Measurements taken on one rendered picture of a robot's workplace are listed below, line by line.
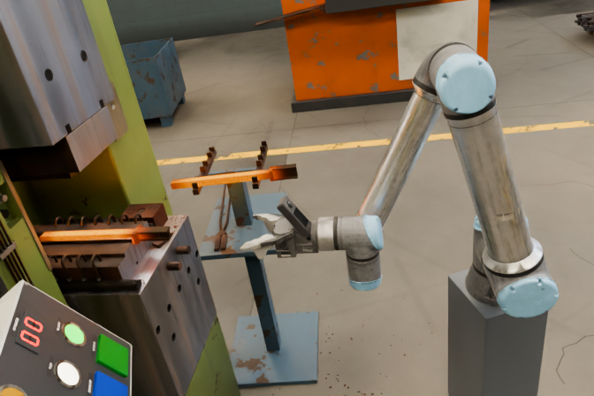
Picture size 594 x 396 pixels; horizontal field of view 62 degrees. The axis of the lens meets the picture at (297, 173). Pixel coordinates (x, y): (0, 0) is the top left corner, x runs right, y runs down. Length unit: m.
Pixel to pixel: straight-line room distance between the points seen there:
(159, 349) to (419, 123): 0.96
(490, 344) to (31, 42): 1.49
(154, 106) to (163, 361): 3.80
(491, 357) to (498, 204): 0.65
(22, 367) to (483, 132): 0.99
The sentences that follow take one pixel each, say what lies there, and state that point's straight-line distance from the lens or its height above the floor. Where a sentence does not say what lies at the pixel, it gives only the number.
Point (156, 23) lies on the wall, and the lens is 9.38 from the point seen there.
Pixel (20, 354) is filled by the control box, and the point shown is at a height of 1.17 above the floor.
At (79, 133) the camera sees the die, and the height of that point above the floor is 1.35.
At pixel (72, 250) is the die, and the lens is 1.56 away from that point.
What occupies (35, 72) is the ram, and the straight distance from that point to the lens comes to 1.21.
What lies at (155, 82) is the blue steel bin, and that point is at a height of 0.48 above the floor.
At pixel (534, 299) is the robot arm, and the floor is 0.79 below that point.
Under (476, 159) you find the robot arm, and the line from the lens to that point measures 1.19.
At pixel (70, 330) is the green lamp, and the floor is 1.10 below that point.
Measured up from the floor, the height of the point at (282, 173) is 0.97.
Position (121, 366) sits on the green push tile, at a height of 0.99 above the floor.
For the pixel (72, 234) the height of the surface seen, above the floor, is 1.01.
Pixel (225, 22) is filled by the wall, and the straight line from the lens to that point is 9.03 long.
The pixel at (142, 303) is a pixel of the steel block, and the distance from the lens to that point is 1.43.
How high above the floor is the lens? 1.75
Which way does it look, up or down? 28 degrees down
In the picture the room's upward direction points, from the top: 9 degrees counter-clockwise
